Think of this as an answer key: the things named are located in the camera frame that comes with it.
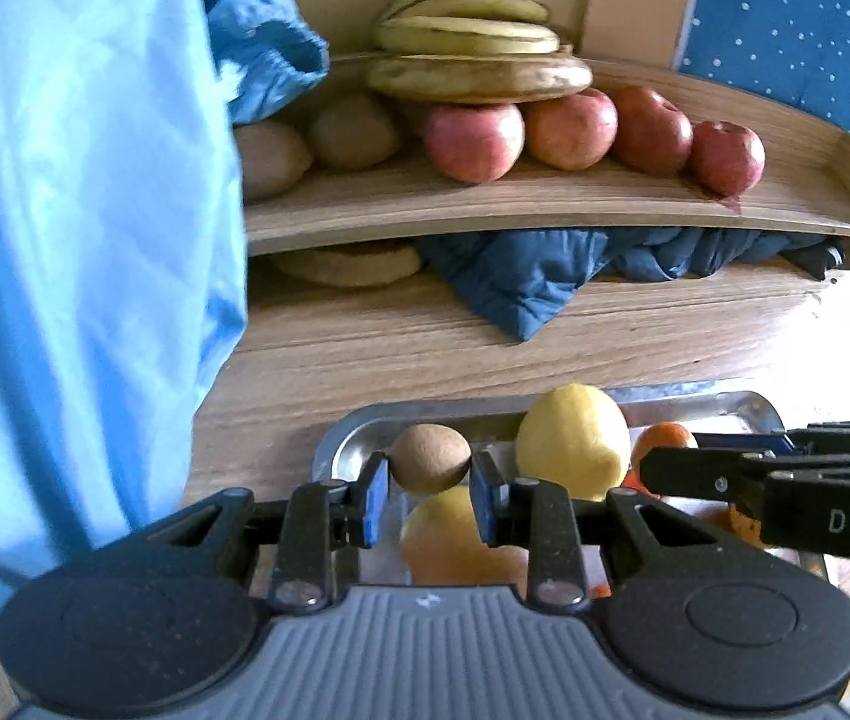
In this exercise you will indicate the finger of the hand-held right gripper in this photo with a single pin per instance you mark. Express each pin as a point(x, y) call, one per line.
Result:
point(702, 474)
point(845, 439)

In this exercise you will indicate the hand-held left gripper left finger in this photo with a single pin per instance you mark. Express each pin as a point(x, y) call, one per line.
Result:
point(376, 499)

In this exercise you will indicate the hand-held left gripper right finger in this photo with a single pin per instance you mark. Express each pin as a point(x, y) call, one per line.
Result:
point(481, 499)

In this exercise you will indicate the small tangerine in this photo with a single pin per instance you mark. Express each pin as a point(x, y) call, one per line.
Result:
point(665, 439)
point(744, 529)

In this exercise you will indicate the metal tray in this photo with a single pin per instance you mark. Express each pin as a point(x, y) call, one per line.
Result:
point(350, 450)

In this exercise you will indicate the yellow mango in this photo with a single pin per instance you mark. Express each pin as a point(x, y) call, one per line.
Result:
point(440, 540)

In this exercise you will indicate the small brown round fruit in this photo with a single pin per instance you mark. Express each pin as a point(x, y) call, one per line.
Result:
point(431, 459)

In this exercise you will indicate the large yellow lemon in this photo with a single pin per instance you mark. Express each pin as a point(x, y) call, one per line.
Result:
point(571, 442)

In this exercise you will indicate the dark blue cloth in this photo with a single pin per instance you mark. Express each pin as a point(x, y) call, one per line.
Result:
point(530, 277)

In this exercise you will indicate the tan flat pad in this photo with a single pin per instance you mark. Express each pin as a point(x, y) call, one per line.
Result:
point(350, 266)

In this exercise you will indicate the curved wooden shelf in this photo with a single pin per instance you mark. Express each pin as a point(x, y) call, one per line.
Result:
point(545, 202)

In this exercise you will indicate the red apple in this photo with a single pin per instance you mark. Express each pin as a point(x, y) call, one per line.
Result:
point(474, 142)
point(729, 157)
point(654, 131)
point(571, 129)

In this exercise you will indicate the brown kiwi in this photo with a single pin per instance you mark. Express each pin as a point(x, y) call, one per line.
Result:
point(354, 131)
point(271, 161)

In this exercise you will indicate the light blue garment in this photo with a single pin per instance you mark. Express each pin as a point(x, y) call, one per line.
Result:
point(80, 240)

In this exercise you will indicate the blue dotted curtain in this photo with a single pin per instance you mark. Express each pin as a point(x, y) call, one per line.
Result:
point(793, 30)

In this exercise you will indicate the browned yellow banana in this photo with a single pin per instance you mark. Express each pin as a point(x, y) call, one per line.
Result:
point(485, 79)

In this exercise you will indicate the crumpled blue elastic sleeve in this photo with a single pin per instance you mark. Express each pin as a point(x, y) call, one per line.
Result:
point(267, 37)

